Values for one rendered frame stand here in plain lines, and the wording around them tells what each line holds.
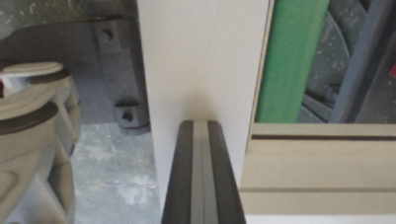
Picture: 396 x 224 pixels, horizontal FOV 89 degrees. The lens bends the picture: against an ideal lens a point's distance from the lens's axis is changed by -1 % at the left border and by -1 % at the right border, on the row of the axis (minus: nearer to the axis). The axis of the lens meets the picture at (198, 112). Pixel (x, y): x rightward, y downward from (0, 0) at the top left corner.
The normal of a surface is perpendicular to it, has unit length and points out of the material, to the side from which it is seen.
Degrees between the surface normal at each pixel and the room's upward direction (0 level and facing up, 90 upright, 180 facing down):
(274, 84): 0
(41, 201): 11
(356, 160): 90
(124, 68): 0
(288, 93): 0
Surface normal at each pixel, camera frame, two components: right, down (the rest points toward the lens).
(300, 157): 0.02, -0.88
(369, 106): 0.00, 0.47
